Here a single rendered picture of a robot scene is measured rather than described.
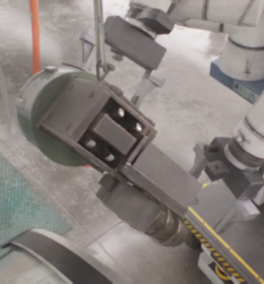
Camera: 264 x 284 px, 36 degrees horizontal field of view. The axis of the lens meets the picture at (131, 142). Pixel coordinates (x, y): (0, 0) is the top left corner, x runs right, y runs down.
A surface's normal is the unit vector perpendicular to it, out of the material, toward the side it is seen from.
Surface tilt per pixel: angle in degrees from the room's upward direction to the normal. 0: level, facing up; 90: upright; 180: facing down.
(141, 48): 65
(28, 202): 0
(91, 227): 0
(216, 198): 0
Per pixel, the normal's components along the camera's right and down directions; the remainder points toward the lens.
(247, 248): 0.00, -0.74
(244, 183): -0.81, -0.01
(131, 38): 0.46, 0.21
